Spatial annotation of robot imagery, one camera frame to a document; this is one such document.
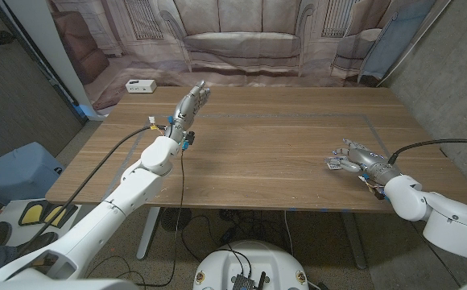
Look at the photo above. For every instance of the blue-grey plastic bin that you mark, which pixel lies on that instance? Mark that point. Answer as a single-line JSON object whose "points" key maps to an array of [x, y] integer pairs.
{"points": [[20, 173]]}

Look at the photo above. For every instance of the white pillar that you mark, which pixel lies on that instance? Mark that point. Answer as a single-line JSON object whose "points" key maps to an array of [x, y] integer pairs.
{"points": [[52, 56]]}

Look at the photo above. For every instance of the small grey calculator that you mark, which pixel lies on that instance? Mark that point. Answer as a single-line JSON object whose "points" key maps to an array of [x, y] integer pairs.
{"points": [[332, 164]]}

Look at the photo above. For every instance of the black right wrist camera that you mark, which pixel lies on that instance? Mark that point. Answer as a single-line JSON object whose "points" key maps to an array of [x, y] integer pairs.
{"points": [[378, 194]]}

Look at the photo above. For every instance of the yellow black foot pedal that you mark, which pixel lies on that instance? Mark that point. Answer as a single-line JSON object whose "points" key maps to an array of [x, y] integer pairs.
{"points": [[58, 216], [34, 214]]}

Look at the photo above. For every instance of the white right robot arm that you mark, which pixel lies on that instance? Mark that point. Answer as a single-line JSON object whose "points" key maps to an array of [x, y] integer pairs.
{"points": [[451, 221]]}

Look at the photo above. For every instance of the white rectangular box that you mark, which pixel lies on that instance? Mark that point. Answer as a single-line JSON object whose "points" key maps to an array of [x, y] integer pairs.
{"points": [[141, 85]]}

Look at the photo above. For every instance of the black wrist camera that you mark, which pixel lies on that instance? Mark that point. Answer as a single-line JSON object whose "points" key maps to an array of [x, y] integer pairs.
{"points": [[189, 138], [378, 194]]}

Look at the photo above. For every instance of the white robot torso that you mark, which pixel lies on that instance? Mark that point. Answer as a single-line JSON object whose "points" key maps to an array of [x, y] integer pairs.
{"points": [[253, 258]]}

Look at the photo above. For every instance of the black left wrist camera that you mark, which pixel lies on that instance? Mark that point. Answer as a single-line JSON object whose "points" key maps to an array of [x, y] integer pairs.
{"points": [[189, 138]]}

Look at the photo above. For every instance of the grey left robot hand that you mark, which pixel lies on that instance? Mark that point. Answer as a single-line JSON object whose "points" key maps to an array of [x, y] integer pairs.
{"points": [[188, 108]]}

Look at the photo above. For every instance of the black torso electronics module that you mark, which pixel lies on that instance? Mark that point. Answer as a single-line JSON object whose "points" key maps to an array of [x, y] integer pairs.
{"points": [[245, 282]]}

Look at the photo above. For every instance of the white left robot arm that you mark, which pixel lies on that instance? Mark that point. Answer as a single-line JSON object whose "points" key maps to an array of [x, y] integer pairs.
{"points": [[96, 225]]}

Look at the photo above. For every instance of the black round fan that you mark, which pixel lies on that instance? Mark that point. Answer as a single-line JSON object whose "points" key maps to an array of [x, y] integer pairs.
{"points": [[171, 220]]}

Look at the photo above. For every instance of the white pedal board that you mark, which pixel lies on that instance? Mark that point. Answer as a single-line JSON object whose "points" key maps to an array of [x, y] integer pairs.
{"points": [[6, 211]]}

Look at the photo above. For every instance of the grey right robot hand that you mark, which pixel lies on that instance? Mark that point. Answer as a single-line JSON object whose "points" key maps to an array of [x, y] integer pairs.
{"points": [[366, 159]]}

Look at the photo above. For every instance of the white table leg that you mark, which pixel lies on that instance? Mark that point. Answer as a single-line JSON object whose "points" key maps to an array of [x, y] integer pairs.
{"points": [[354, 241], [149, 233]]}

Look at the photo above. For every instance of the printed sofa room backdrop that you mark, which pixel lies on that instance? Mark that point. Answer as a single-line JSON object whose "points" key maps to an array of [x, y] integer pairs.
{"points": [[241, 40]]}

